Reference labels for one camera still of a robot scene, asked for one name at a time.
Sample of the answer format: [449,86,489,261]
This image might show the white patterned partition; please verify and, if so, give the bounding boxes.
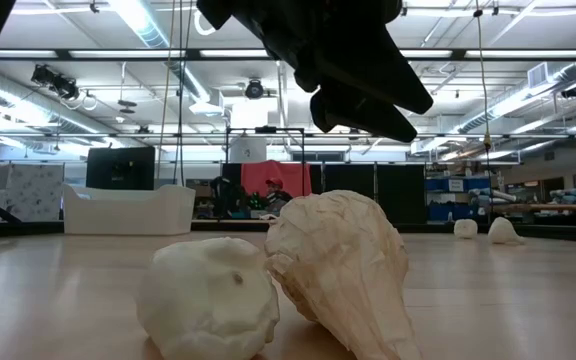
[0,163,66,224]

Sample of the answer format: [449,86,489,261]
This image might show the white plastic basket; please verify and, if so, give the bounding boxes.
[61,183,197,237]

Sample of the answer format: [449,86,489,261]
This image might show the pale hanging cable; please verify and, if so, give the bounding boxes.
[155,0,177,182]

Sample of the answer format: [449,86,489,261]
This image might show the person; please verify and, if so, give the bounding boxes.
[262,177,294,216]

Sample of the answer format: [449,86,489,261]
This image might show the round white garlic bulb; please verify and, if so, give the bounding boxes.
[135,236,282,360]

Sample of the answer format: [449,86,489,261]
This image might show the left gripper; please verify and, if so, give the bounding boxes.
[195,0,435,145]

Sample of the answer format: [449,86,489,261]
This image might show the thin black frame bar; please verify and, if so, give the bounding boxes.
[0,131,576,140]

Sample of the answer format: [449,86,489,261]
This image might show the round black ceiling fixture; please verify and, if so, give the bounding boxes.
[244,78,265,100]

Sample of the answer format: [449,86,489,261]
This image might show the yellow hanging cable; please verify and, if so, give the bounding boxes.
[473,0,493,154]

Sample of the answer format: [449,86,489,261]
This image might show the red cloth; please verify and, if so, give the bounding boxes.
[240,159,313,200]

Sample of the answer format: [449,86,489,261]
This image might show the black panel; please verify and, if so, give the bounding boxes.
[321,163,377,201]
[377,163,427,225]

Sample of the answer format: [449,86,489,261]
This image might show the ceiling air vent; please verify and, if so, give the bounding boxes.
[526,61,550,90]

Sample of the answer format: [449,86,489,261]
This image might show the small white garlic bulb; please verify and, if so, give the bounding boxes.
[453,218,479,240]

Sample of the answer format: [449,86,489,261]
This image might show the blue storage bins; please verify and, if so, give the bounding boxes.
[425,177,492,222]

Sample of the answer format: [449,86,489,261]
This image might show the black stand frame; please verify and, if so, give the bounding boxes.
[224,126,307,224]

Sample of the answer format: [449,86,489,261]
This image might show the wooden workbench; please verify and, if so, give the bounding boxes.
[492,202,576,212]

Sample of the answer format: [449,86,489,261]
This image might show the dark hanging cable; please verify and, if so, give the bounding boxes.
[173,0,192,187]

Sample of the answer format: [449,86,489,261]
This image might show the black ceiling-mounted camera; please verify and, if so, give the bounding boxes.
[30,63,80,102]

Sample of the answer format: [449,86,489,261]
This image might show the black monitor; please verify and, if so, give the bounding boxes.
[85,145,156,191]

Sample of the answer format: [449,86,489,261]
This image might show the white cable ring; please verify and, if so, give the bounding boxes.
[192,9,217,37]

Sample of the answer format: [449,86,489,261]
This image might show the white paper wad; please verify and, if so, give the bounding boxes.
[486,216,528,247]

